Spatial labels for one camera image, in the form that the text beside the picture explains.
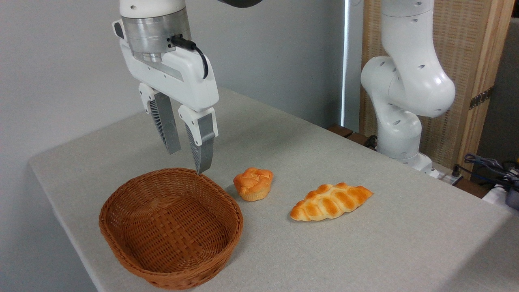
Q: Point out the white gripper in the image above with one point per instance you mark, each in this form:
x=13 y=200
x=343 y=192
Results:
x=182 y=81

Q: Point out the brown wicker basket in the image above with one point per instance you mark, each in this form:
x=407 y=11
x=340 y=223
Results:
x=170 y=227

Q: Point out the braided golden bread loaf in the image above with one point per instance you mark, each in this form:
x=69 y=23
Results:
x=330 y=201

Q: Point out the round orange muffin bread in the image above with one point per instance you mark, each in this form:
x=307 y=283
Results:
x=253 y=184

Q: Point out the black metal screen hinge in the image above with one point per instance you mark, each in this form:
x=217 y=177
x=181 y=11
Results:
x=480 y=98

